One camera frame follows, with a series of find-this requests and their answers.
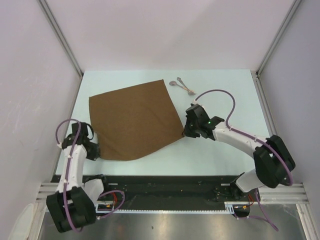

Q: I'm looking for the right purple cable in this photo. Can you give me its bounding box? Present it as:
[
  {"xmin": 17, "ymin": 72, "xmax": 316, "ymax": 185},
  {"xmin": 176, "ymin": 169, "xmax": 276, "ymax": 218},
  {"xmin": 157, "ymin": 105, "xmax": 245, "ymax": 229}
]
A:
[{"xmin": 193, "ymin": 89, "xmax": 295, "ymax": 232}]

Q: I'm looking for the aluminium frame post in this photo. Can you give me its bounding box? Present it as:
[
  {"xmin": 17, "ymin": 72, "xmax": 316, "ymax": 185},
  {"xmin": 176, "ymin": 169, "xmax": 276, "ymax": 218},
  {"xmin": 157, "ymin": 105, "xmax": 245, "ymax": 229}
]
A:
[
  {"xmin": 257, "ymin": 0, "xmax": 306, "ymax": 76},
  {"xmin": 36, "ymin": 0, "xmax": 84, "ymax": 79}
]

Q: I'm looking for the silver metal fork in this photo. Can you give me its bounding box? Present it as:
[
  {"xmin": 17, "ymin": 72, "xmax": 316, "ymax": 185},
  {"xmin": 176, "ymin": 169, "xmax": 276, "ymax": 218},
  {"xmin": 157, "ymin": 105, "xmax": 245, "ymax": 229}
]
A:
[{"xmin": 176, "ymin": 77, "xmax": 196, "ymax": 96}]

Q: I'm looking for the spoon with pink handle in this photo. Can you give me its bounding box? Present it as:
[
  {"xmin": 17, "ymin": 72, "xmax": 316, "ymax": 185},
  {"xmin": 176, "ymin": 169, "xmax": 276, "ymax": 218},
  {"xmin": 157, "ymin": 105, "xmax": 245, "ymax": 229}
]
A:
[{"xmin": 169, "ymin": 81, "xmax": 195, "ymax": 96}]

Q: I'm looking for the purple cable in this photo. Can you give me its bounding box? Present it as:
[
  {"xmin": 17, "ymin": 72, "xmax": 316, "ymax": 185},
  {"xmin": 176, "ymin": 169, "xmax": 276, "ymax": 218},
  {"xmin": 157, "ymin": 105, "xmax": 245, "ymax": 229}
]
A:
[
  {"xmin": 193, "ymin": 89, "xmax": 295, "ymax": 232},
  {"xmin": 54, "ymin": 118, "xmax": 126, "ymax": 232}
]

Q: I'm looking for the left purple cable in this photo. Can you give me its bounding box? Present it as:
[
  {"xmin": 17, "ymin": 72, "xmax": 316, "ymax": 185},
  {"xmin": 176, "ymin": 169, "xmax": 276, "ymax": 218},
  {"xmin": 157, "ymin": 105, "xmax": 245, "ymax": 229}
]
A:
[{"xmin": 54, "ymin": 118, "xmax": 126, "ymax": 232}]

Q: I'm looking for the left aluminium frame post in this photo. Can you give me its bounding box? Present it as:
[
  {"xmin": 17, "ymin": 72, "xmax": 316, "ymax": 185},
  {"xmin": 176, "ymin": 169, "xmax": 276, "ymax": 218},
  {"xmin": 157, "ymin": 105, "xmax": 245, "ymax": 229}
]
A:
[{"xmin": 36, "ymin": 0, "xmax": 84, "ymax": 79}]

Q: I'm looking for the right aluminium frame post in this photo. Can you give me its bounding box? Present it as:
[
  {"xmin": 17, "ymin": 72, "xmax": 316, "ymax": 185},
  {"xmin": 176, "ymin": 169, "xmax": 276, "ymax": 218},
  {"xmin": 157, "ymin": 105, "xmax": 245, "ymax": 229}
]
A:
[{"xmin": 257, "ymin": 0, "xmax": 306, "ymax": 76}]

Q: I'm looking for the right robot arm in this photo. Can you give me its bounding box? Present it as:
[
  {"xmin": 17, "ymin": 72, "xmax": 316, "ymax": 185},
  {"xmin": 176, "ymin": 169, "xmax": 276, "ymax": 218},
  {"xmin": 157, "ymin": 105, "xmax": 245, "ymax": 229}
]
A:
[{"xmin": 183, "ymin": 104, "xmax": 296, "ymax": 201}]

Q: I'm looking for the grey slotted cable duct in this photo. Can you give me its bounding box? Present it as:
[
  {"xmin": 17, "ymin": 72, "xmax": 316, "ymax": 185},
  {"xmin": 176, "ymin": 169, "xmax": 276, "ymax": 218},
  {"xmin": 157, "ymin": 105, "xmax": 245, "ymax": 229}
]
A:
[{"xmin": 93, "ymin": 201, "xmax": 248, "ymax": 215}]

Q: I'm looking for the brown cloth napkin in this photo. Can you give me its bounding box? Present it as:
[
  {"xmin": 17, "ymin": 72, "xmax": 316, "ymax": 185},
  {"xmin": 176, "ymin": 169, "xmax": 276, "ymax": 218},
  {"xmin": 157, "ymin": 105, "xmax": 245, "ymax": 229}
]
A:
[{"xmin": 88, "ymin": 79, "xmax": 184, "ymax": 161}]

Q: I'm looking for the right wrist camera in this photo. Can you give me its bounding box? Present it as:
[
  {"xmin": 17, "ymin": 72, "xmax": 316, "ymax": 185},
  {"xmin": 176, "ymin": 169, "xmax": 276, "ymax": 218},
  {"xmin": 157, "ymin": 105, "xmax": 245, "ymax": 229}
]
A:
[{"xmin": 191, "ymin": 99, "xmax": 204, "ymax": 108}]

